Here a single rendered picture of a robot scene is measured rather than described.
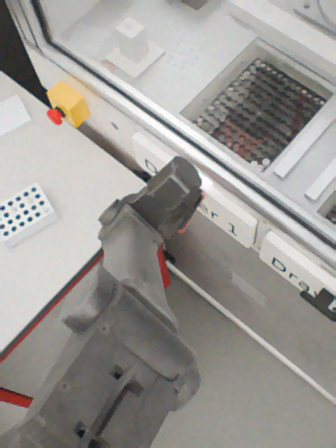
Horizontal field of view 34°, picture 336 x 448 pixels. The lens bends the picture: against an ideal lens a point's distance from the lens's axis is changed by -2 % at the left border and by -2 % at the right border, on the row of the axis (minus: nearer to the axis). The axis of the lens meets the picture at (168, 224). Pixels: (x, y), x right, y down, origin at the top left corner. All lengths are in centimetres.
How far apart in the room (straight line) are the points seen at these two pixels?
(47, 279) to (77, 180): 23
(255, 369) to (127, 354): 148
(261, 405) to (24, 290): 94
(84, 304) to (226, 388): 147
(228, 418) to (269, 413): 13
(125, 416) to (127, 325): 6
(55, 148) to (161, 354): 94
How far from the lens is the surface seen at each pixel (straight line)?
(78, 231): 119
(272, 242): 97
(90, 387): 37
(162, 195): 78
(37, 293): 117
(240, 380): 185
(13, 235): 119
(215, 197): 100
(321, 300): 97
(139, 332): 39
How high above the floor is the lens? 183
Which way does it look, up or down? 67 degrees down
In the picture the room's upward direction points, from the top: 11 degrees counter-clockwise
